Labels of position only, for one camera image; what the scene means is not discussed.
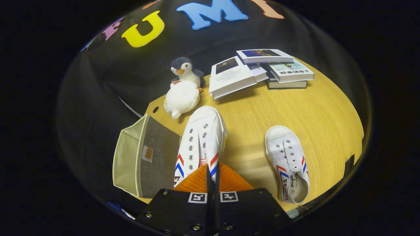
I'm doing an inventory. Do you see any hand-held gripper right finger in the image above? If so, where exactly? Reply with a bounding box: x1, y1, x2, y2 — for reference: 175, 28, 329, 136
213, 163, 292, 236

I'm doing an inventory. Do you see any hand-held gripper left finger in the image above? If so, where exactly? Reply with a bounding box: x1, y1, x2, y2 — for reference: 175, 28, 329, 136
135, 163, 214, 236

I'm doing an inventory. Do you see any beige fabric storage box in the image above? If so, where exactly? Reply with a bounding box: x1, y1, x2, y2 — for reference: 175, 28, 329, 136
113, 114, 181, 199

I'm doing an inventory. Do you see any white striped canvas shoe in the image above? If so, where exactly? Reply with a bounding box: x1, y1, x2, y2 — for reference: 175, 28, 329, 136
265, 125, 310, 204
173, 106, 228, 188

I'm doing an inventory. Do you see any blue white screen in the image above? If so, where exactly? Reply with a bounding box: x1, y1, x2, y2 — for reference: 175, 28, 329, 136
107, 202, 136, 220

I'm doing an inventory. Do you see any white round plush toy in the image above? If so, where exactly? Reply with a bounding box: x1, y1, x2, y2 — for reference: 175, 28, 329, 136
163, 81, 201, 119

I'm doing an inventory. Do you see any dark thick book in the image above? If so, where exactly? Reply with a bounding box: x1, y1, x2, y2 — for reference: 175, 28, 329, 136
262, 64, 308, 89

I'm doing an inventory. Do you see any white book with dark photo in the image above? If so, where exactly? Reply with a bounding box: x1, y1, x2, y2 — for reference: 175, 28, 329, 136
209, 56, 258, 101

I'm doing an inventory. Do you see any grey white penguin plush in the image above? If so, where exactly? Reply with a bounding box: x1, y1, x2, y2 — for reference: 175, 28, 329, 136
170, 57, 205, 88

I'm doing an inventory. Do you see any teal cover book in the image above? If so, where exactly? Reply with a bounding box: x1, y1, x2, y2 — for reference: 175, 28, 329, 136
268, 59, 315, 83

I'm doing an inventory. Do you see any blue cover book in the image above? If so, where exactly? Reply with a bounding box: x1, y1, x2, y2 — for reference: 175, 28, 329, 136
236, 49, 294, 65

